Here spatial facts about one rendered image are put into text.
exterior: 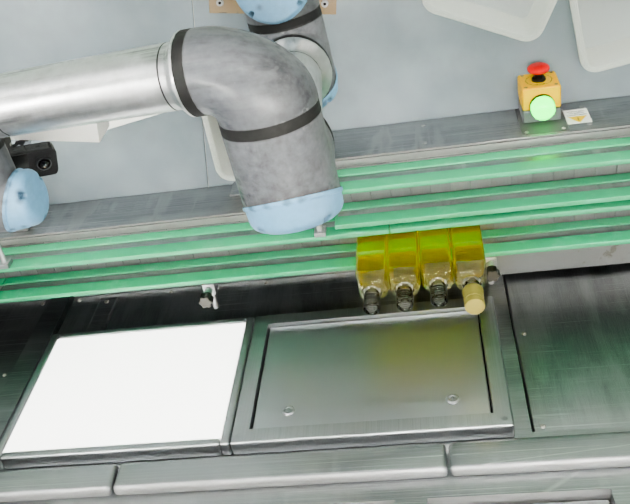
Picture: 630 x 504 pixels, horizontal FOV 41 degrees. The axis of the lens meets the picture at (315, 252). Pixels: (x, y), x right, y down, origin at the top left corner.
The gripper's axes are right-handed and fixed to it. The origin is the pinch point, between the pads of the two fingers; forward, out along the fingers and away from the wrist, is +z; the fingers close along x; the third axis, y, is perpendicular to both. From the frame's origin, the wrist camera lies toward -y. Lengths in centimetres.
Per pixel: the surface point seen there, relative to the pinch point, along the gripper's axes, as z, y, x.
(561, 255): 21, -94, 37
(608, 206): 13, -98, 21
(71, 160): 34.1, 7.8, 26.4
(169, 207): 26.7, -14.1, 32.6
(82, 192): 34.1, 6.7, 34.2
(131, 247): 15.6, -8.6, 35.4
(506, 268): 21, -83, 41
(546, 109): 24, -87, 7
